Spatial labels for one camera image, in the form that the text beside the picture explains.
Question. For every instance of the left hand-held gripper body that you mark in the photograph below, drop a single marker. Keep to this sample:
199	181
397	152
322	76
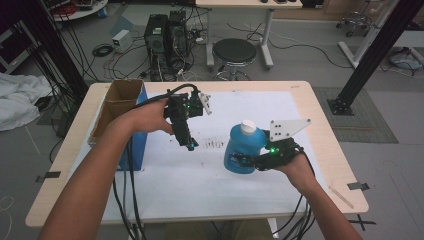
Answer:
181	106

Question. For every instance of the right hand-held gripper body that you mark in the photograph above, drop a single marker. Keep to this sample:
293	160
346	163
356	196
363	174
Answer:
283	150

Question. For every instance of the blue bottle with white cap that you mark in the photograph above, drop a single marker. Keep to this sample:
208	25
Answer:
245	143

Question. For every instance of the person's right hand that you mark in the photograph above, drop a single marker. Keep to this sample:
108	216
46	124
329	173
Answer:
300	173

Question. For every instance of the person's left hand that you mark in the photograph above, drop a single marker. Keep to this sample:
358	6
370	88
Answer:
148	118

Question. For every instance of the white paper sheet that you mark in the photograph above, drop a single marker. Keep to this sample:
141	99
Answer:
206	190

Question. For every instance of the blue cardboard box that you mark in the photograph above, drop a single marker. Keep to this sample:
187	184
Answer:
123	91

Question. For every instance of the white table leg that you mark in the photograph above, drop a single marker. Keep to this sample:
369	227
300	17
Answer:
272	228

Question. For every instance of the thin wooden stick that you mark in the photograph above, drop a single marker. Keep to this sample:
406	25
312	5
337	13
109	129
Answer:
341	197

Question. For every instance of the black round stool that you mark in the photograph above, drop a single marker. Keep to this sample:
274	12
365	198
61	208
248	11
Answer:
234	51

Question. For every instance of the black tape strip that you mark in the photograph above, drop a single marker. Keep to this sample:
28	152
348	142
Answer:
48	176
358	186

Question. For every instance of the person's khaki trousers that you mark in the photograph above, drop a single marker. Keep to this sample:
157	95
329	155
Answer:
200	231

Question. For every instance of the small white box device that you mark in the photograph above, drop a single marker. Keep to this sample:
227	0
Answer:
122	40

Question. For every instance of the white desk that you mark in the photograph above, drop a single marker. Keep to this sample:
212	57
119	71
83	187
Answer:
248	3

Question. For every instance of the white desk leg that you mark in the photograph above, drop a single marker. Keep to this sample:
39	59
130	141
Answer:
366	40

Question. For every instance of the round white table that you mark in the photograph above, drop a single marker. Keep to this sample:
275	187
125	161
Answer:
80	10

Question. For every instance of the office chair base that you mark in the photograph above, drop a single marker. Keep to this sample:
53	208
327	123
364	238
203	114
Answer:
355	21

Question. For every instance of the light blue bundle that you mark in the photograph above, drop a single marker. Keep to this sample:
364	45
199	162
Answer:
405	60

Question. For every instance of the white cloth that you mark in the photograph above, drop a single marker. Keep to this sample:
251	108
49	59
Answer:
18	100

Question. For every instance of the black metal post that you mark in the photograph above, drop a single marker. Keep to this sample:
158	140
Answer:
380	46
50	43

